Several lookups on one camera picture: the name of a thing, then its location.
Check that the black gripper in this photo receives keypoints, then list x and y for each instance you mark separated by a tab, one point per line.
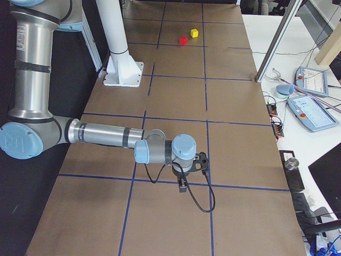
180	174

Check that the red wooden block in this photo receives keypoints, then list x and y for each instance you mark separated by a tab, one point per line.
183	40

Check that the yellow wooden block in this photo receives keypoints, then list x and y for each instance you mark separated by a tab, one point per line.
194	33

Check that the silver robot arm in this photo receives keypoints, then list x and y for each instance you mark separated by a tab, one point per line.
32	128

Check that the near orange black connector strip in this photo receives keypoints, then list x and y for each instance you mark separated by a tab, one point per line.
277	130

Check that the orange black connector strip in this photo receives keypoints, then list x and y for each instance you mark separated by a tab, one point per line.
272	109
277	130

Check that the silver metal cylinder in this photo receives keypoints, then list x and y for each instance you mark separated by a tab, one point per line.
291	164

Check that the black box under cylinder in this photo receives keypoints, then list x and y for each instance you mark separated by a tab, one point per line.
294	179

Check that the far orange black connector strip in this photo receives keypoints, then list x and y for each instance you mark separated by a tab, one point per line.
272	109

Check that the near teach pendant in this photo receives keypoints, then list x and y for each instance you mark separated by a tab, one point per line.
311	113

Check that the teach pendant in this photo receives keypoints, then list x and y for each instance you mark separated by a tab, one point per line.
312	80
311	113

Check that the far teach pendant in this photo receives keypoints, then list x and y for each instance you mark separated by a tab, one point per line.
312	80

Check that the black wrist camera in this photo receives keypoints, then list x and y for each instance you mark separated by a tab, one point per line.
201	163

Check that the white pedestal column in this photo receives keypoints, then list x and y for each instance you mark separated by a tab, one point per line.
122	69

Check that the blue white aluminium rail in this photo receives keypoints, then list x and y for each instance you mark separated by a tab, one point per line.
84	28

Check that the aluminium frame post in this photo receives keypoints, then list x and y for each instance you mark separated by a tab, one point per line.
289	14

